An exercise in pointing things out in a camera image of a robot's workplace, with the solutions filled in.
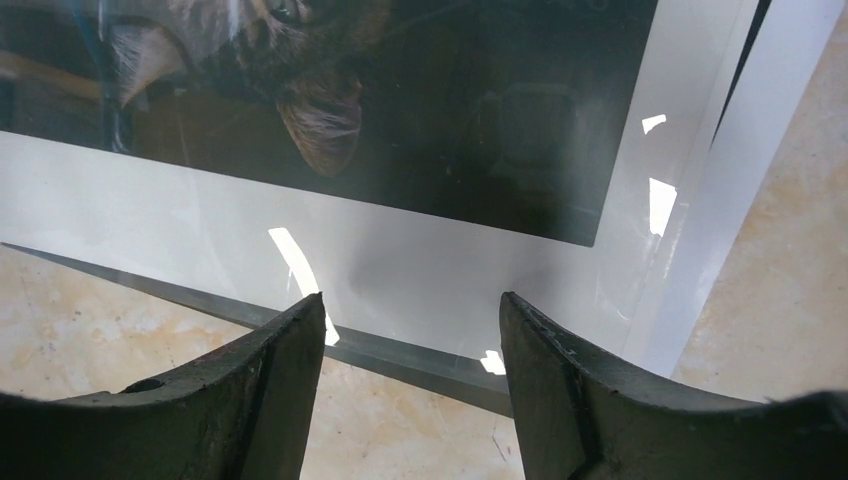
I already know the black picture frame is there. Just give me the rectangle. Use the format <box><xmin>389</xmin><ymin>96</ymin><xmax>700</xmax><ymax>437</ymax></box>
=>
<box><xmin>9</xmin><ymin>244</ymin><xmax>513</xmax><ymax>418</ymax></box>

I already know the white mat board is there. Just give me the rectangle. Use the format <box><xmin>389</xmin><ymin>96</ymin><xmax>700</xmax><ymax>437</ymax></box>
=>
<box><xmin>610</xmin><ymin>1</ymin><xmax>845</xmax><ymax>376</ymax></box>

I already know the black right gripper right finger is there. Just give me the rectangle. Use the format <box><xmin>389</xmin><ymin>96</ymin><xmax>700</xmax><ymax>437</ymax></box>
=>
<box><xmin>499</xmin><ymin>292</ymin><xmax>847</xmax><ymax>479</ymax></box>

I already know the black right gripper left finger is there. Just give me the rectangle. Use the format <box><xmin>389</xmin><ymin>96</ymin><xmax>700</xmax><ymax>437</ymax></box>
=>
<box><xmin>1</xmin><ymin>294</ymin><xmax>326</xmax><ymax>479</ymax></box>

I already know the cat photo print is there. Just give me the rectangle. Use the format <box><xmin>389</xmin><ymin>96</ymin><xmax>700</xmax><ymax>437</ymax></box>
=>
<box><xmin>1</xmin><ymin>1</ymin><xmax>658</xmax><ymax>247</ymax></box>

